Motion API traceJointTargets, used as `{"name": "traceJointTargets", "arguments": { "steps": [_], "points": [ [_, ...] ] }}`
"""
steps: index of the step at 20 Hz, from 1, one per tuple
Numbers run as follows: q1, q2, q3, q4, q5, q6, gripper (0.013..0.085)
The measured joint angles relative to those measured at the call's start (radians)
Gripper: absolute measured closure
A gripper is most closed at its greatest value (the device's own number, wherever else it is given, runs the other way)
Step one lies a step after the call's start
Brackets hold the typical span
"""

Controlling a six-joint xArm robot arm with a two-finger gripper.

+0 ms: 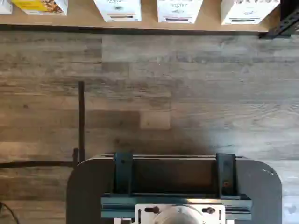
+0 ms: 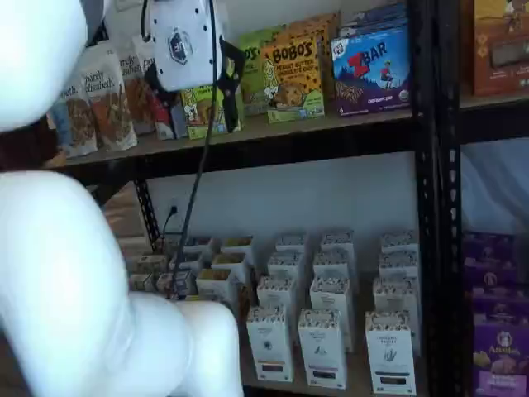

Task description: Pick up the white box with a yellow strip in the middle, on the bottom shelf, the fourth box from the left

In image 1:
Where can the white box yellow strip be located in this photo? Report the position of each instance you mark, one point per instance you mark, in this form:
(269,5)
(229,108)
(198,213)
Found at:
(116,11)

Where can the dark grey robot base platform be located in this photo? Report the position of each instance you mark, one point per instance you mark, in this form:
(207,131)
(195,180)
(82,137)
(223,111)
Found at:
(257,186)

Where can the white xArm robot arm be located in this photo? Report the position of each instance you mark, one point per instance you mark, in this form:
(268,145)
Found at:
(178,217)

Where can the black metal wood shelf rack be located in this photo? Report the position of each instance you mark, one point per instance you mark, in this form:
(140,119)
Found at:
(140,26)

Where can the white box pink strip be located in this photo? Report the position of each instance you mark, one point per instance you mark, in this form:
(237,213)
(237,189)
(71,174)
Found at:
(180,11)

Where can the white box black strip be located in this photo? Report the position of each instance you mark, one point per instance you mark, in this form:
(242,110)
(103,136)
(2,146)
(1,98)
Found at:
(247,14)

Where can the yellow purely elizabeth box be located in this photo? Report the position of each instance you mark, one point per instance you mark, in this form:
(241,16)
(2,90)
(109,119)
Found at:
(39,7)

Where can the black metal bar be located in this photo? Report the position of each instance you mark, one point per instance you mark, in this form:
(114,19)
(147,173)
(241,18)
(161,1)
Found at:
(81,116)

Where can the teal metal mounting frame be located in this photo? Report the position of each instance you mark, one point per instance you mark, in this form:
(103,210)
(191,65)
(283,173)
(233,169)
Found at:
(121,172)

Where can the white metal base plate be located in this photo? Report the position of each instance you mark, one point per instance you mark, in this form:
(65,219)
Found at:
(142,214)

